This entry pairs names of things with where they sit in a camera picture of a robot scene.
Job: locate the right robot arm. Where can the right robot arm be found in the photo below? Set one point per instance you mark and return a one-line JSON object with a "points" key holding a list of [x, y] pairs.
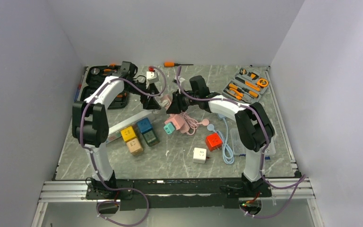
{"points": [[254, 126]]}

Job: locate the black tool case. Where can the black tool case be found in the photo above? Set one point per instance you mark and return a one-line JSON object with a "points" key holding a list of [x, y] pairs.
{"points": [[94, 77]]}

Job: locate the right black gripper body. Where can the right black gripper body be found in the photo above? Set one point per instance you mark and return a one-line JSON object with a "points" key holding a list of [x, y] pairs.
{"points": [[183, 101]]}

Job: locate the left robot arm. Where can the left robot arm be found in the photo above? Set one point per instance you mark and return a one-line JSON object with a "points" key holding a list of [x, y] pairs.
{"points": [[89, 118]]}

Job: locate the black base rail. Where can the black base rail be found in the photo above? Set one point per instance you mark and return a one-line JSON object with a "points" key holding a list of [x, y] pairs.
{"points": [[181, 193]]}

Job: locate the white cube adapter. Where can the white cube adapter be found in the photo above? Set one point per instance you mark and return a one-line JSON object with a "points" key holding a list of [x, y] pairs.
{"points": [[199, 155]]}

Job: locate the white power strip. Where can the white power strip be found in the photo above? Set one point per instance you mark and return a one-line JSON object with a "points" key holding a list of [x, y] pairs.
{"points": [[115, 131]]}

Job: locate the teal cube adapter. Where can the teal cube adapter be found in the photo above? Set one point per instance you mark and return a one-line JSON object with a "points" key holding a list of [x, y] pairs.
{"points": [[169, 128]]}

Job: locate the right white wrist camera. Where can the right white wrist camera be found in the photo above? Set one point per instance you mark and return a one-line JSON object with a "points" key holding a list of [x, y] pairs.
{"points": [[178, 81]]}

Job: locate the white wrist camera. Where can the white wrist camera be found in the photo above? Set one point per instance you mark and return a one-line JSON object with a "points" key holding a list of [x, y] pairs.
{"points": [[178, 81], [152, 77]]}

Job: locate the beige cube adapter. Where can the beige cube adapter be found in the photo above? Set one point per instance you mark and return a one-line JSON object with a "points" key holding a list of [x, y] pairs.
{"points": [[134, 146]]}

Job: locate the light blue power strip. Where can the light blue power strip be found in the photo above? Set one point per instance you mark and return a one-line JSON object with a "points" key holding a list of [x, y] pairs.
{"points": [[221, 117]]}

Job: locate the red cube adapter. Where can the red cube adapter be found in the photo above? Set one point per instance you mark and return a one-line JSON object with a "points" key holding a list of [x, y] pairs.
{"points": [[213, 141]]}

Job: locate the yellow cube adapter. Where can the yellow cube adapter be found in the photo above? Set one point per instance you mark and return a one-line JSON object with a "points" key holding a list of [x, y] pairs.
{"points": [[128, 134]]}

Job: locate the blue red pen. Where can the blue red pen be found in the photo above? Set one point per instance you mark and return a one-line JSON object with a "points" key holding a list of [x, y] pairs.
{"points": [[78, 89]]}

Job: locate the clear screw box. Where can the clear screw box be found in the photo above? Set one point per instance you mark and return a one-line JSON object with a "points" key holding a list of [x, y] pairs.
{"points": [[240, 150]]}

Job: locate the pink cube adapter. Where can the pink cube adapter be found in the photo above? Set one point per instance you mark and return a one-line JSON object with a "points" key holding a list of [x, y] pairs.
{"points": [[179, 122]]}

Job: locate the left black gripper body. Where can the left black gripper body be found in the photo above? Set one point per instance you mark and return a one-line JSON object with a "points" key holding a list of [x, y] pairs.
{"points": [[145, 100]]}

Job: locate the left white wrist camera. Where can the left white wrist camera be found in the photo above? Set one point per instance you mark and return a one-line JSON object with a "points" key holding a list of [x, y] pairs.
{"points": [[152, 77]]}

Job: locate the dark green cube adapter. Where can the dark green cube adapter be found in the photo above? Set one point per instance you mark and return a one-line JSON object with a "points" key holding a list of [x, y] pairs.
{"points": [[150, 138]]}

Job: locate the orange handled screwdriver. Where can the orange handled screwdriver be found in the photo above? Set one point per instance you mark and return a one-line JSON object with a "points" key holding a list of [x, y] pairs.
{"points": [[173, 64]]}

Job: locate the pink power strip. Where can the pink power strip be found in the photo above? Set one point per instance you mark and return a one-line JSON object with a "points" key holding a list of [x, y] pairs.
{"points": [[165, 101]]}

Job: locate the grey tool case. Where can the grey tool case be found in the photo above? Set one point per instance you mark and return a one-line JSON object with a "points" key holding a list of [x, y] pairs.
{"points": [[248, 85]]}

